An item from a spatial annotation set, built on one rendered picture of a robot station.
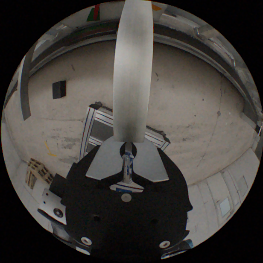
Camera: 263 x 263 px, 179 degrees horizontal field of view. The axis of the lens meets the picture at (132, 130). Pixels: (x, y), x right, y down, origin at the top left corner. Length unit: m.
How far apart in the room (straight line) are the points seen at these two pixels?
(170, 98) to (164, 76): 0.24
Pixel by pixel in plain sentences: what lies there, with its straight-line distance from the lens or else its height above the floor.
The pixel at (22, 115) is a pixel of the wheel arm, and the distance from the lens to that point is 0.25.
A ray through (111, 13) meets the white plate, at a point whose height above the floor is 0.74.
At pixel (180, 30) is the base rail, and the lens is 0.34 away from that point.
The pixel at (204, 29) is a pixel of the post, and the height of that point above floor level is 0.76.
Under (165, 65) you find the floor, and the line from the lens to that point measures 1.01.
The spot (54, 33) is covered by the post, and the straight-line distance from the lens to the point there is 0.42.
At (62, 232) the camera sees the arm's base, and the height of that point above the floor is 1.07.
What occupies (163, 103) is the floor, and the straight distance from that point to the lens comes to 1.01.
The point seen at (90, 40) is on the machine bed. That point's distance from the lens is 0.98.
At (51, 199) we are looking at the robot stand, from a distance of 0.33.
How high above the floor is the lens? 0.94
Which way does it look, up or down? 60 degrees down
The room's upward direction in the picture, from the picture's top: 180 degrees clockwise
